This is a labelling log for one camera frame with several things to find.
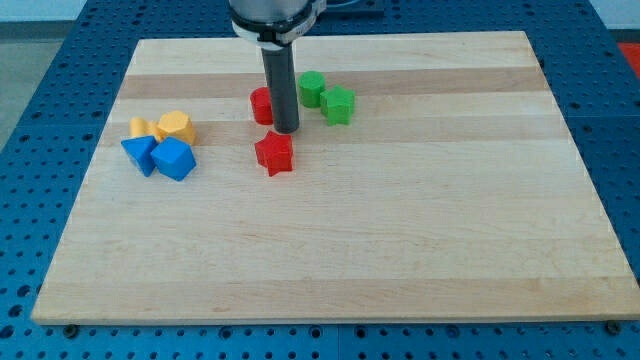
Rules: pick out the red cylinder block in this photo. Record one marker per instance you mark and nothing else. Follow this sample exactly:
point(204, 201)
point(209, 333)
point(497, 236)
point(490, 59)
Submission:
point(261, 106)

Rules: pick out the grey robot arm flange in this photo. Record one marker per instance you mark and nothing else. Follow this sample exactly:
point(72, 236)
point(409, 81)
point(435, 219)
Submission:
point(274, 24)

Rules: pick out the red star block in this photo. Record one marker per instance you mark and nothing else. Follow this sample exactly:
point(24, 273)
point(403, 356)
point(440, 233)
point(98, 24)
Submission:
point(275, 153)

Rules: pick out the green cylinder block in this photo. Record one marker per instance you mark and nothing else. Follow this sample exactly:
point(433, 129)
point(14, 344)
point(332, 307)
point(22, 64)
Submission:
point(311, 84)

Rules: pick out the light wooden board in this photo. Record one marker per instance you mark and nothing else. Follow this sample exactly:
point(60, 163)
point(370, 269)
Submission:
point(455, 194)

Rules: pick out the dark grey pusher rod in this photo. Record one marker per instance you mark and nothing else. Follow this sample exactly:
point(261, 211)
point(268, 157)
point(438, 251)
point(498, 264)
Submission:
point(280, 76)

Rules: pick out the blue cube block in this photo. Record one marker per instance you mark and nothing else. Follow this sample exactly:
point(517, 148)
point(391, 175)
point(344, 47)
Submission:
point(174, 158)

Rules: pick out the yellow hexagon block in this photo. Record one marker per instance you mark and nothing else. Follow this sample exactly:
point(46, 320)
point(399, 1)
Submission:
point(178, 124)

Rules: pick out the blue triangle block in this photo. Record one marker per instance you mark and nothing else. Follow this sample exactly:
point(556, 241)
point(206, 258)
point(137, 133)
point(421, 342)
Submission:
point(139, 151)

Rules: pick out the yellow heart block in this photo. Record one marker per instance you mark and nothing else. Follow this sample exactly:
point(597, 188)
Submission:
point(140, 127)

